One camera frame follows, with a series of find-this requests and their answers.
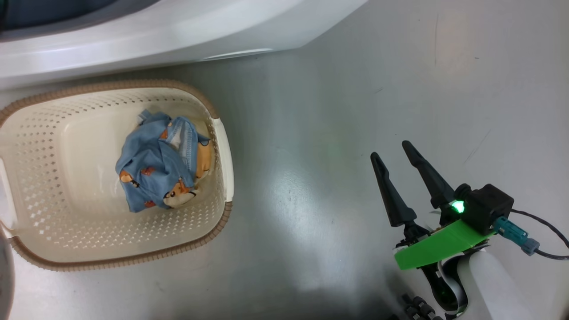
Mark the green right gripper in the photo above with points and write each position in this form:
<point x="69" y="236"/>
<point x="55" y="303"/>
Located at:
<point x="435" y="246"/>

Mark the blue bear-print cloth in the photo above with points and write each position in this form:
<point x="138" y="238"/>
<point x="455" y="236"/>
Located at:
<point x="151" y="169"/>

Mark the black round glass washer door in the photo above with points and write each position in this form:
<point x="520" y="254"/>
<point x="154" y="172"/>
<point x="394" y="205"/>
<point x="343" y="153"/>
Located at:
<point x="3" y="284"/>

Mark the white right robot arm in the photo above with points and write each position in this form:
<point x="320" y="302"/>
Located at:
<point x="493" y="289"/>

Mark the white front-load washing machine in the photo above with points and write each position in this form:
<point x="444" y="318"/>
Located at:
<point x="133" y="49"/>

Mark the cream perforated laundry basket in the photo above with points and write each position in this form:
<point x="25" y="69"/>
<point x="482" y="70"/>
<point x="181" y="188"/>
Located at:
<point x="89" y="235"/>

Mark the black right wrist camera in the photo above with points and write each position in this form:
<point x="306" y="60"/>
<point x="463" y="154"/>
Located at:
<point x="489" y="206"/>

